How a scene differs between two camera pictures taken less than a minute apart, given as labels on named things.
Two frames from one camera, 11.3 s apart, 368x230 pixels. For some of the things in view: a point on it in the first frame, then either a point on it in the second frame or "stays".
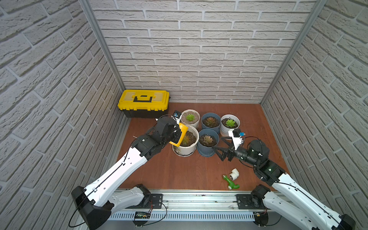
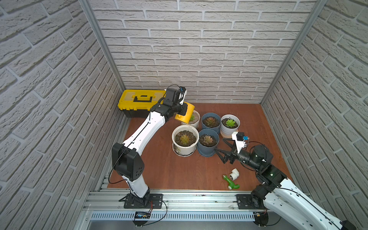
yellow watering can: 184,129 to 187,118
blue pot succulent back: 211,120 stays
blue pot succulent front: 208,138 stays
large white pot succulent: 188,146 stays
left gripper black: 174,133 to 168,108
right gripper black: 224,152 stays
